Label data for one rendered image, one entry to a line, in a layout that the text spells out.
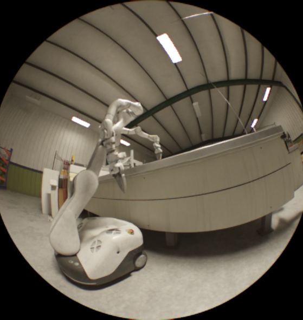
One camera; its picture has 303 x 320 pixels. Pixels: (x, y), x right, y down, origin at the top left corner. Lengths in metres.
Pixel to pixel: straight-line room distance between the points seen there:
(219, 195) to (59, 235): 0.96
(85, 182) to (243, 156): 1.01
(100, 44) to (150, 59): 2.48
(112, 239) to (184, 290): 0.50
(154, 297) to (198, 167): 0.86
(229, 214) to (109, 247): 0.71
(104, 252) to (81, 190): 0.35
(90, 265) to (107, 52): 5.74
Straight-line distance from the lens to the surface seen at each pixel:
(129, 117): 1.13
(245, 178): 0.74
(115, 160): 0.56
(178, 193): 0.72
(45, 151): 6.93
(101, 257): 0.57
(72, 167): 2.40
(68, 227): 0.62
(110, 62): 5.49
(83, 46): 5.77
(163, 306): 0.65
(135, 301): 0.67
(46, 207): 2.71
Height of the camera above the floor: 0.60
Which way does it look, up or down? 19 degrees up
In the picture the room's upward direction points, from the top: 5 degrees counter-clockwise
